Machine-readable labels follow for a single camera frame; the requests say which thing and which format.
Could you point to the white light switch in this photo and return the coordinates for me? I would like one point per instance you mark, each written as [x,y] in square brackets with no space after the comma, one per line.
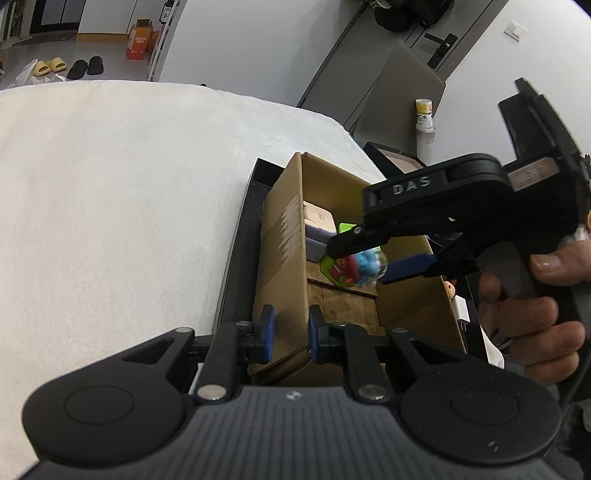
[515,31]

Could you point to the brown cardboard box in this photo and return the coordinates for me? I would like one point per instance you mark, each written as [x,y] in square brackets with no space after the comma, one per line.
[281,258]

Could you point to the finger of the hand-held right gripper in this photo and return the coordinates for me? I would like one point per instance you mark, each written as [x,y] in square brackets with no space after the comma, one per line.
[406,267]
[341,244]

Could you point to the black shallow tray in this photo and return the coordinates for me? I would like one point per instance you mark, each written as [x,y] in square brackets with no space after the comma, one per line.
[240,258]

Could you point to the person's right hand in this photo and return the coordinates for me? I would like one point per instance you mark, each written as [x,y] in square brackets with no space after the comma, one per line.
[531,318]

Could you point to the white plastic bag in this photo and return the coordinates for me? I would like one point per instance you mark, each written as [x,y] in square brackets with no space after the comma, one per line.
[25,76]

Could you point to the brown hair doll figure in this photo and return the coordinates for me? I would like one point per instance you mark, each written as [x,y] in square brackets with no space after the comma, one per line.
[450,288]

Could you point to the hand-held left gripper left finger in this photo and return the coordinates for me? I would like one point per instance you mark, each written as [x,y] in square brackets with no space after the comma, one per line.
[268,332]

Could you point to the white charger plug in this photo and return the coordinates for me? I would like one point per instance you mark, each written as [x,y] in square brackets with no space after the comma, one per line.
[461,311]

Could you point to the dark hanging jackets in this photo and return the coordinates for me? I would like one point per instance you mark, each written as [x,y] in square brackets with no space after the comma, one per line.
[406,14]

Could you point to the red and blue figure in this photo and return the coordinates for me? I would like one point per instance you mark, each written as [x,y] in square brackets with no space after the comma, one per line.
[367,265]

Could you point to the white tube with yellow cap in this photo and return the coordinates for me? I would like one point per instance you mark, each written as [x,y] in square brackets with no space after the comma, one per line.
[425,120]

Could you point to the white metal rack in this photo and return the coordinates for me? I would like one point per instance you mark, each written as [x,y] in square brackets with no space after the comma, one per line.
[159,55]

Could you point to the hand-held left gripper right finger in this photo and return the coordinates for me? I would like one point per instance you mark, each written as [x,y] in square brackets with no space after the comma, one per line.
[314,332]

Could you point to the grey door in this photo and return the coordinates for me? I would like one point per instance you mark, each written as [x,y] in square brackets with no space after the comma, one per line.
[360,55]

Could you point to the white rounded case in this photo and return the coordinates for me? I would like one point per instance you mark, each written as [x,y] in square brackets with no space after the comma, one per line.
[318,217]

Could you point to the grey upholstered panel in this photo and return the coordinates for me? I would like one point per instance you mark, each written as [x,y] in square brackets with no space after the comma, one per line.
[401,92]

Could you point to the orange carton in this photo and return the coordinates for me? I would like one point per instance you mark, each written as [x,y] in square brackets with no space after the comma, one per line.
[138,41]

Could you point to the black slipper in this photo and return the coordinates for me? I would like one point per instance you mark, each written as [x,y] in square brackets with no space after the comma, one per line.
[95,65]
[77,69]

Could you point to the black grid glass door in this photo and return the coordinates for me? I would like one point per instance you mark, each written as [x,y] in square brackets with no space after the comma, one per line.
[60,14]

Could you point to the black frame with brown board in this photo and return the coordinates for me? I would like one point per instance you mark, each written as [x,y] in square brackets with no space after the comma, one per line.
[401,159]

